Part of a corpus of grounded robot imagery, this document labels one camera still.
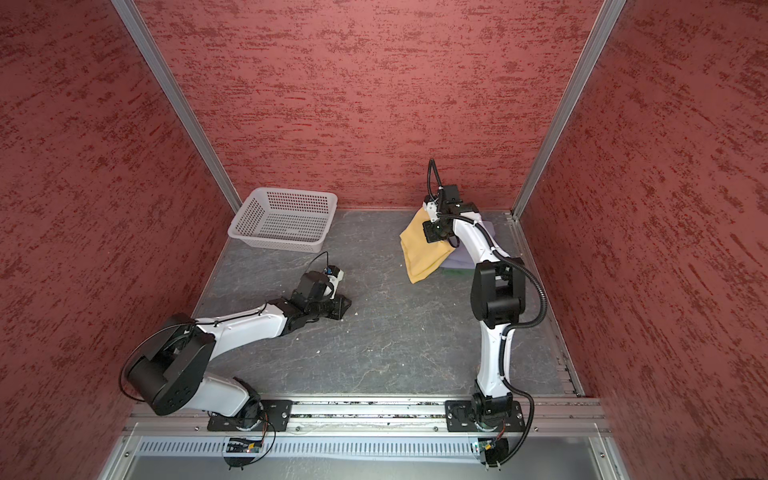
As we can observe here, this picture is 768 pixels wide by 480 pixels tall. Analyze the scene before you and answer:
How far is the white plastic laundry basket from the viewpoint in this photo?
1.05 m

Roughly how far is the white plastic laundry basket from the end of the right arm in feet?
1.24

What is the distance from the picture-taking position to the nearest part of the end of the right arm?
2.39ft
